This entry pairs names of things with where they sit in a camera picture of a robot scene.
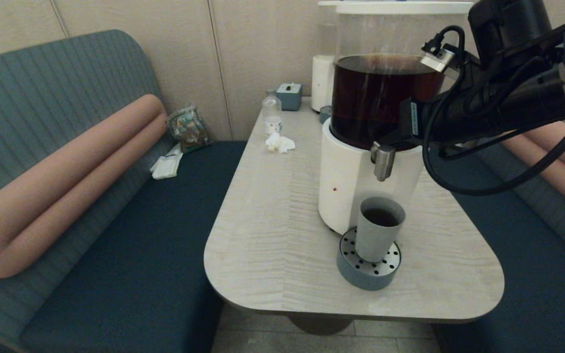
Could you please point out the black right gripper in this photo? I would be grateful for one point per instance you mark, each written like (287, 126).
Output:
(434, 120)

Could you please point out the metal tea dispenser tap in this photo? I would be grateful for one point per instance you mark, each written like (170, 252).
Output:
(384, 164)

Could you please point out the grey plastic cup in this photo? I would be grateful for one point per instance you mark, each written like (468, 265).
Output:
(375, 240)

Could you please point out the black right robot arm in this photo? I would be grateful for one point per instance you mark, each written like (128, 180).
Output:
(518, 93)

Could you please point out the large dark tea dispenser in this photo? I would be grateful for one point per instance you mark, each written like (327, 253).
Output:
(346, 191)

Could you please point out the small round drip tray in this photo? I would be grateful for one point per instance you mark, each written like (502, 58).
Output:
(325, 114)

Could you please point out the white water dispenser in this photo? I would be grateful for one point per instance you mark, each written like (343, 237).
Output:
(321, 83)

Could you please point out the blue-grey tissue box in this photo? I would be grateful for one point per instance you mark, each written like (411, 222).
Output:
(289, 97)

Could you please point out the crumpled white tissue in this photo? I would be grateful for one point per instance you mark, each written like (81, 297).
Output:
(279, 143)

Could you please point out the clear plastic bottle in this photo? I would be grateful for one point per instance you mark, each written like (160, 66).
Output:
(271, 110)

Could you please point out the large round perforated drip tray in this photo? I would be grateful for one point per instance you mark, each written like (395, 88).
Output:
(358, 277)

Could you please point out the dark blue bench seat cushion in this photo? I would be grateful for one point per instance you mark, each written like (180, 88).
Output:
(140, 255)
(532, 274)

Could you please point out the colourful snack bag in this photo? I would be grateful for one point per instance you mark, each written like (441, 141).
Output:
(188, 130)

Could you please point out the white napkin pack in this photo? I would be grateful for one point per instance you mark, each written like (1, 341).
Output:
(166, 166)

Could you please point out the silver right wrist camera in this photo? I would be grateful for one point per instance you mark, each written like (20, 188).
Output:
(437, 61)

